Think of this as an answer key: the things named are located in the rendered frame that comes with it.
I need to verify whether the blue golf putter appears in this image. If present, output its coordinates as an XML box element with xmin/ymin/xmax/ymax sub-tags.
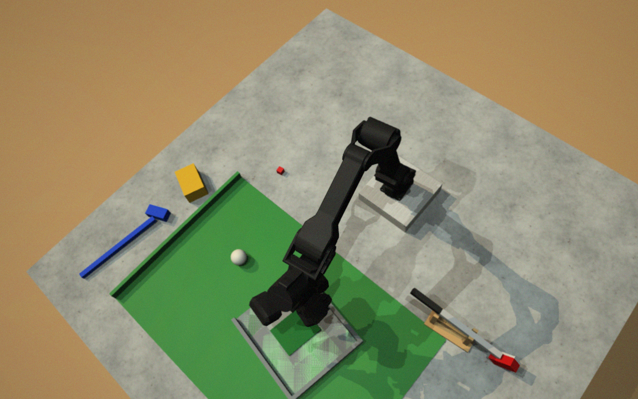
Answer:
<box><xmin>79</xmin><ymin>204</ymin><xmax>171</xmax><ymax>279</ymax></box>

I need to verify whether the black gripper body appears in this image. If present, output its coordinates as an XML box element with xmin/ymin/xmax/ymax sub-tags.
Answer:
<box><xmin>249</xmin><ymin>275</ymin><xmax>329</xmax><ymax>326</ymax></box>

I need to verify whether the white golf ball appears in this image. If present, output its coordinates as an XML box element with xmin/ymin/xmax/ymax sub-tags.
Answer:
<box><xmin>230</xmin><ymin>249</ymin><xmax>246</xmax><ymax>265</ymax></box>

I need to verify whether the yellow box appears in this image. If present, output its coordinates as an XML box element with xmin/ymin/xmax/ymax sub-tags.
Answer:
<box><xmin>175</xmin><ymin>163</ymin><xmax>208</xmax><ymax>203</ymax></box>

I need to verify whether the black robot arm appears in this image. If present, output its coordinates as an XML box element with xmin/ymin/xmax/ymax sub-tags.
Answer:
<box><xmin>267</xmin><ymin>116</ymin><xmax>416</xmax><ymax>327</ymax></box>

